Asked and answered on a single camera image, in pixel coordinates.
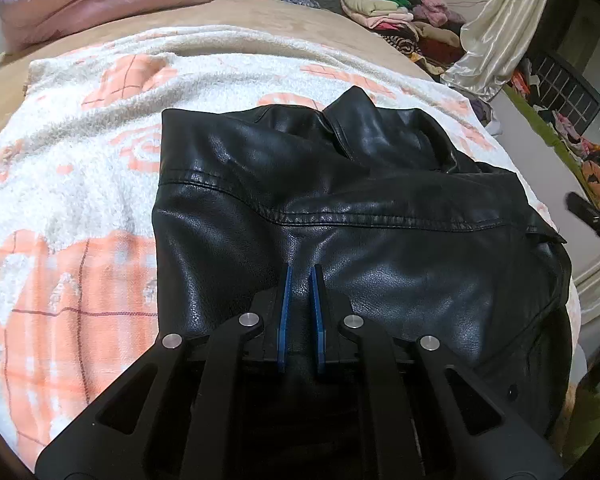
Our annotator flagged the green fabric ledge cover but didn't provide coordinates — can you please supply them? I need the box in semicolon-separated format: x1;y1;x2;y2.
502;86;593;200

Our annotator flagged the white and orange fleece blanket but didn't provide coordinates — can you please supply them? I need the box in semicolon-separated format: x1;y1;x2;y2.
0;26;554;479

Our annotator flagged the cream satin curtain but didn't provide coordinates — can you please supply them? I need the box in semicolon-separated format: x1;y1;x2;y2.
441;0;547;101

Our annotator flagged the tan bed sheet mattress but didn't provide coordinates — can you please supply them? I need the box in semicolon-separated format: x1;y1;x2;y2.
0;0;432;156

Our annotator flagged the pile of folded clothes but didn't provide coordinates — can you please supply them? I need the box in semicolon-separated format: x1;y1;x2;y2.
340;0;466;81

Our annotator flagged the black leather jacket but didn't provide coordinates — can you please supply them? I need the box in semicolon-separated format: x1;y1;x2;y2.
151;87;572;435

